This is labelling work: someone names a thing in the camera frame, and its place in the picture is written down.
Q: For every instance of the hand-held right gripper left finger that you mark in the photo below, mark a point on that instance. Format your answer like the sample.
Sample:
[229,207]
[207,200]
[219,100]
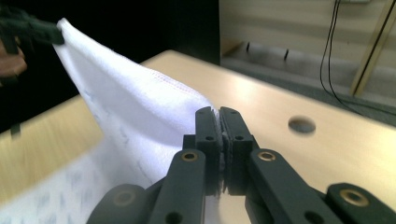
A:
[211,146]

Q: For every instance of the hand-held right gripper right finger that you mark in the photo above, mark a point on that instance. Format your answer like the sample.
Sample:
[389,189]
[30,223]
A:
[236,155]

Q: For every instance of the white cloth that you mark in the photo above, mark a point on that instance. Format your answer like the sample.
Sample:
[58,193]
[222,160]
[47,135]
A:
[137,109]

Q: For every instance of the pale slanted stand leg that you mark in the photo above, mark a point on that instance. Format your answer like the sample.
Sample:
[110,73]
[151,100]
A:
[372,49]

